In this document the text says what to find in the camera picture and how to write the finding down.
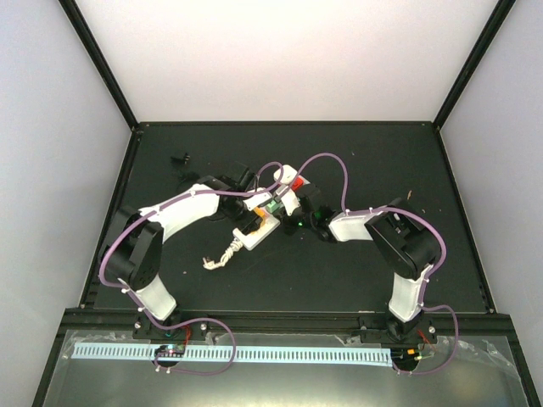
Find green plug adapter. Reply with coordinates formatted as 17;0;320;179
266;200;280;214

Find yellow cube socket adapter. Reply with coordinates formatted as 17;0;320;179
249;207;269;233

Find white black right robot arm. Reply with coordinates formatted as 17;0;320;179
271;183;446;343

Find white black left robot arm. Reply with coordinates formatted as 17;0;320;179
98;170;273;338

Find red cube socket adapter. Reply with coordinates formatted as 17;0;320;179
291;176;306;192

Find white power strip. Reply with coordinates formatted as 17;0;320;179
232;211;280;251

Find white charger block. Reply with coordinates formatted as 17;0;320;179
273;164;297;185

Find white power strip cord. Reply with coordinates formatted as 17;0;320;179
200;237;244;270

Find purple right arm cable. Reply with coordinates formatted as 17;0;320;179
275;152;460;376

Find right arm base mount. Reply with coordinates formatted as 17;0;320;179
357;313;436;345

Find white slotted cable duct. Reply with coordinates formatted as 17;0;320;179
71;343;393;367

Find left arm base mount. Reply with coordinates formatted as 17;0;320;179
132;315;210;342

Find black front frame rail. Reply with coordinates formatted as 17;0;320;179
61;308;517;340

